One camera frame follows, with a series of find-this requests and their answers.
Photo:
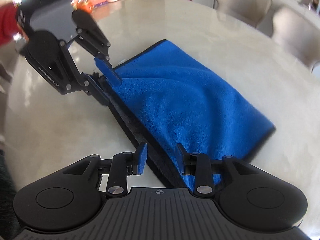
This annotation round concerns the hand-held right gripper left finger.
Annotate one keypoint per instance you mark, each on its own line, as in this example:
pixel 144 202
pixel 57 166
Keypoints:
pixel 142 158

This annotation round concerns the blue towel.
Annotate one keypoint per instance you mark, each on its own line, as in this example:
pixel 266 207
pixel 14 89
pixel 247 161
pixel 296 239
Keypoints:
pixel 187 100

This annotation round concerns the beige dining chair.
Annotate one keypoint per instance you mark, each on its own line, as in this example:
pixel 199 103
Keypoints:
pixel 240 5
pixel 295 35

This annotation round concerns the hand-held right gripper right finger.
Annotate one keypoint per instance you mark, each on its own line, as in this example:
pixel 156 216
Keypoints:
pixel 180 155

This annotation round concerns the orange packet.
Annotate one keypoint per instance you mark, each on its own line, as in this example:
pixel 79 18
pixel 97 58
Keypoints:
pixel 82 6

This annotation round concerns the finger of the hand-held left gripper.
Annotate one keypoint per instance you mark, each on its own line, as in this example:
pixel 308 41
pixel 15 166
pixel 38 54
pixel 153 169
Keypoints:
pixel 107 70
pixel 96 87

